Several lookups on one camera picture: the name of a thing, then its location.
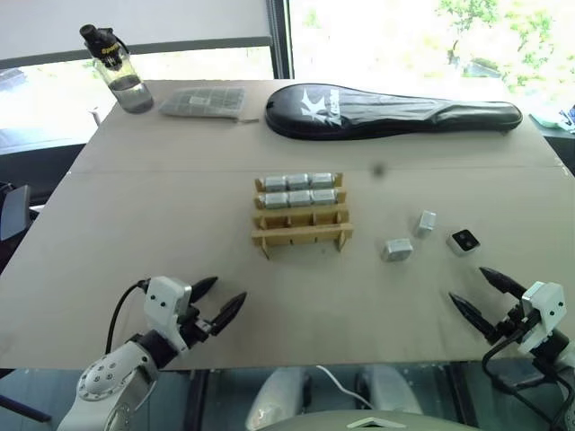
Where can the silver robot torso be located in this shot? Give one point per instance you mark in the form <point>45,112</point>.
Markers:
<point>368,422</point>

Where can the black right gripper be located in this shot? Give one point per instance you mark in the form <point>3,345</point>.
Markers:
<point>512,330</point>

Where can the green items on desk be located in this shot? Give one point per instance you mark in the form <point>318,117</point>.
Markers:
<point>554,119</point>

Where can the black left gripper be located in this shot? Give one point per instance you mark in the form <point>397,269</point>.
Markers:
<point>193,330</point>

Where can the small white post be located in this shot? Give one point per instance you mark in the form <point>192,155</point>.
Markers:
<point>95,117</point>

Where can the block with black top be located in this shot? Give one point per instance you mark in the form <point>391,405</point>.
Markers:
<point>463,242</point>

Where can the dark office chair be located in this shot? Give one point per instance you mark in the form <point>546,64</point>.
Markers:
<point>15,211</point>

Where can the pale rounded robot leg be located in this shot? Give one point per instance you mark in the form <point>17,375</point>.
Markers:
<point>278,397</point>
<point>393,388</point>

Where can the black racket bag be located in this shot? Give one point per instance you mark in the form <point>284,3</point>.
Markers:
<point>341,112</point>

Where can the wooden slotted rack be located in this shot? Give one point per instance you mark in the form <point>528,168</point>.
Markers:
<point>301,235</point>

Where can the clear water bottle black cap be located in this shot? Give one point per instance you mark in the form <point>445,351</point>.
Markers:
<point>128,90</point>

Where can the dark window frame post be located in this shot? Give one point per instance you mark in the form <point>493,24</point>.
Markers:
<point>280,40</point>

